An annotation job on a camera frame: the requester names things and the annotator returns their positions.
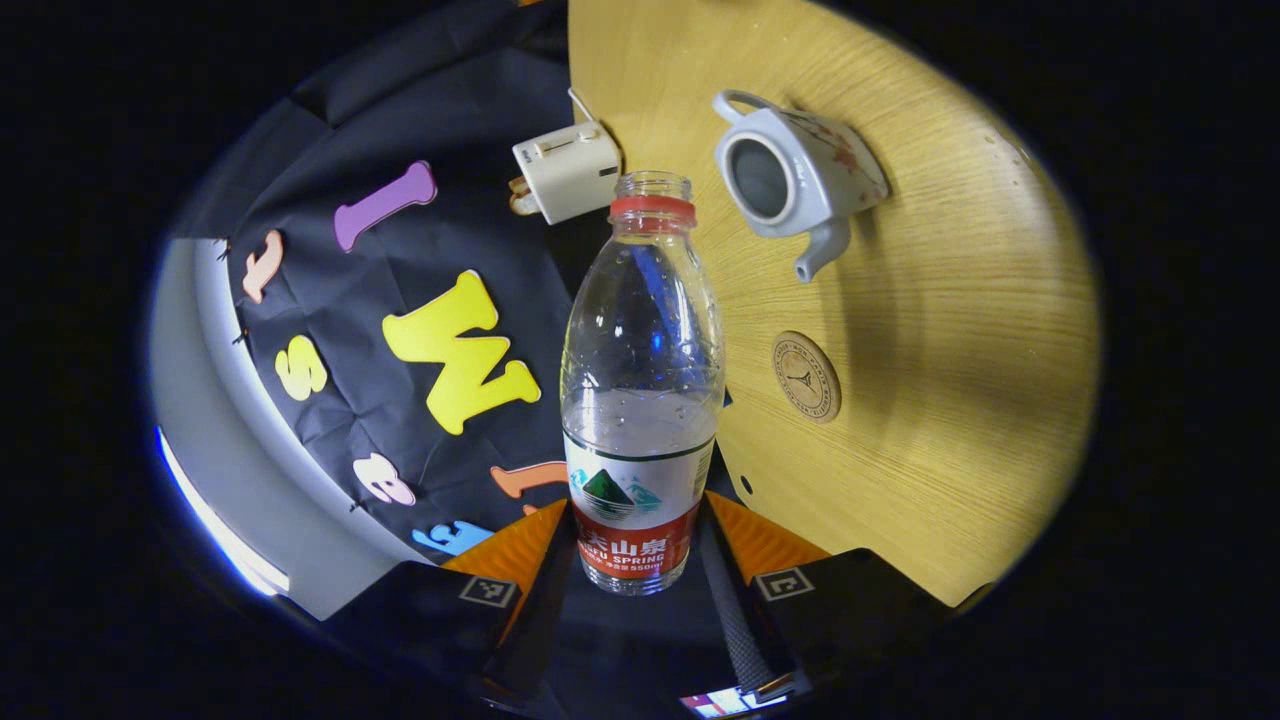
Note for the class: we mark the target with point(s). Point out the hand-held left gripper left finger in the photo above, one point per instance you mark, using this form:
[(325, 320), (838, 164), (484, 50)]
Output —
[(535, 640)]

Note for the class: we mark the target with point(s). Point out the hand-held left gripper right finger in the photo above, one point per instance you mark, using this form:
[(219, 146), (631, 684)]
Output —
[(735, 620)]

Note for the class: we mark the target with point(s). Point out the clear plastic water bottle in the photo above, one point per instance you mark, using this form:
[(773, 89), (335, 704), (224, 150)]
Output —
[(640, 400)]

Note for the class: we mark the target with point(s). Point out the round wooden coaster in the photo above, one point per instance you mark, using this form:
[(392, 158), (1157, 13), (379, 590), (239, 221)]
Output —
[(806, 377)]

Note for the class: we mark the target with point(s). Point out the white teacup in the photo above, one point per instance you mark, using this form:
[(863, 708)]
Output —
[(820, 175)]

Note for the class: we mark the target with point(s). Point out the black backdrop cloth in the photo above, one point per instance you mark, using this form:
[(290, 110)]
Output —
[(340, 320)]

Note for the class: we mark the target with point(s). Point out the bread slice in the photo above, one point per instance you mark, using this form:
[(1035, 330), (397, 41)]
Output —
[(522, 198)]

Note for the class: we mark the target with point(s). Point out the white toaster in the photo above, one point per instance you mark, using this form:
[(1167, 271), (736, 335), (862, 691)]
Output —
[(570, 175)]

